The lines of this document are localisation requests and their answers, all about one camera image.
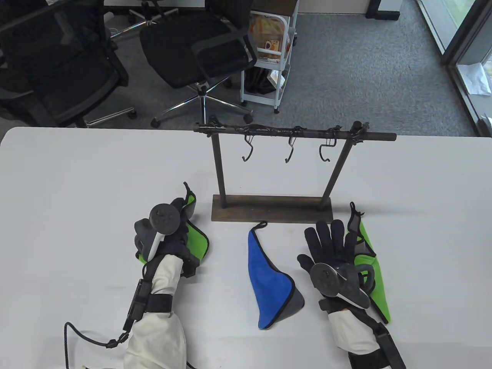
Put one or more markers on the person's left hand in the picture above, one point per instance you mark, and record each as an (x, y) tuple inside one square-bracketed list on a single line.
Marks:
[(184, 242)]

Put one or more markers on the person's right hand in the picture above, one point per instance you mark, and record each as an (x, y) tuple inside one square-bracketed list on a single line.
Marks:
[(328, 242)]

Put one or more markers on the green grey hand towel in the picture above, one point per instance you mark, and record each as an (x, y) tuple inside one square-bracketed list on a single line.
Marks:
[(198, 242), (380, 303)]

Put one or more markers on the blue grey hand towel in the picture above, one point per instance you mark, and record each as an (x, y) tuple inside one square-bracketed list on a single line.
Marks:
[(269, 284)]

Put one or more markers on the black metal s-hook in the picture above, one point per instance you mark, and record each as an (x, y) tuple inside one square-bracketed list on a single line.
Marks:
[(320, 152), (291, 152), (251, 148)]

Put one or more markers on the person's left forearm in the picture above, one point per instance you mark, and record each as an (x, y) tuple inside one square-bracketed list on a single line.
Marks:
[(161, 276)]

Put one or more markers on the person's right forearm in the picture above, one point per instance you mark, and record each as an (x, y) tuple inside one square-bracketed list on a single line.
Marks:
[(349, 330)]

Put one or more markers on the grey left hand controller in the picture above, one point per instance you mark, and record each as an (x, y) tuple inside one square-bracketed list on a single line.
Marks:
[(165, 219)]

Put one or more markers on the grey hand controller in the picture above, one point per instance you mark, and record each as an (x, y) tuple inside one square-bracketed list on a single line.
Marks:
[(165, 219), (342, 286)]

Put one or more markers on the grey right hand controller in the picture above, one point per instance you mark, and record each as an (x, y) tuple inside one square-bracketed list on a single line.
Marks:
[(342, 286)]

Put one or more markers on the dark wooden hanging rack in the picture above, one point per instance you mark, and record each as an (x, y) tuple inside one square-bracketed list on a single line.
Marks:
[(269, 209)]

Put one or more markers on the white rolling cart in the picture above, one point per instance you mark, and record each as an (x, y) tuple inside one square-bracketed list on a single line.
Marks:
[(250, 96)]

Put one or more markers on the black bag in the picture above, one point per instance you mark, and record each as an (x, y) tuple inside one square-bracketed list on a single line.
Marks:
[(259, 82)]

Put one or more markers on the black mesh office chair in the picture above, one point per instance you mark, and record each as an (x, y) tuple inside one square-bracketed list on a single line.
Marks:
[(173, 50), (57, 77)]

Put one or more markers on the white paper sheet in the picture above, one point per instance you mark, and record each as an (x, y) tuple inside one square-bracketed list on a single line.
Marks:
[(474, 78)]

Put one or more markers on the orange snack packets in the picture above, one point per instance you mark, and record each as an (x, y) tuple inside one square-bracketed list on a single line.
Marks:
[(265, 29)]

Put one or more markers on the chrome office chair base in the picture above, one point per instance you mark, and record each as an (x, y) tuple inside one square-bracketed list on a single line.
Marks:
[(134, 25)]

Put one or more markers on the black desk leg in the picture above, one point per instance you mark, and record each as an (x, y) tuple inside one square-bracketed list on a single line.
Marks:
[(382, 9)]

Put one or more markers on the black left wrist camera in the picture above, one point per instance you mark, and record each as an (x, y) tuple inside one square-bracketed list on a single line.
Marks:
[(190, 267)]

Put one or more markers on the dark window frame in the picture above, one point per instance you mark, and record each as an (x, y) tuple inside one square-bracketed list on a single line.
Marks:
[(461, 38)]

